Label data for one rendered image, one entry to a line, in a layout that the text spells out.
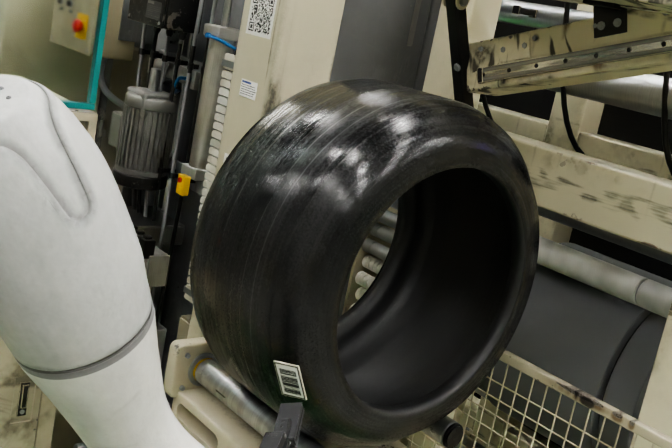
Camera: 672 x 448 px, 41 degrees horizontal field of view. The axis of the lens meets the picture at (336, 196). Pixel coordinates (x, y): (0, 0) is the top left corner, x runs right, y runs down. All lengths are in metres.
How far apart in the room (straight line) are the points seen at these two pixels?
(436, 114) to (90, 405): 0.77
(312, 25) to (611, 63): 0.50
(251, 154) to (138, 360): 0.70
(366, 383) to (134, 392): 0.98
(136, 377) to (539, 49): 1.14
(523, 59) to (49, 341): 1.20
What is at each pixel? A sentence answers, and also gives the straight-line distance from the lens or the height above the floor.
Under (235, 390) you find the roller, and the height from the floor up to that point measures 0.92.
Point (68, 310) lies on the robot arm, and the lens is 0.58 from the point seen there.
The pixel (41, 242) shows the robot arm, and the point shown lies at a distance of 0.55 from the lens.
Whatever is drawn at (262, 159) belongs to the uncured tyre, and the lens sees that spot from 1.27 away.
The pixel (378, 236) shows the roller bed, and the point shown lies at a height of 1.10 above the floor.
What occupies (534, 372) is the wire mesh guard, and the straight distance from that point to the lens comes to 1.65.
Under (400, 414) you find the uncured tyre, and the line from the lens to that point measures 1.39.
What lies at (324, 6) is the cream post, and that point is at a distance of 1.56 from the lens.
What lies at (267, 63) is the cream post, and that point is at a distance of 1.53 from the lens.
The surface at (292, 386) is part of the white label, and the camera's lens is 1.24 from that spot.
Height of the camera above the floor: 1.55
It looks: 12 degrees down
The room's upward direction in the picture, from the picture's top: 11 degrees clockwise
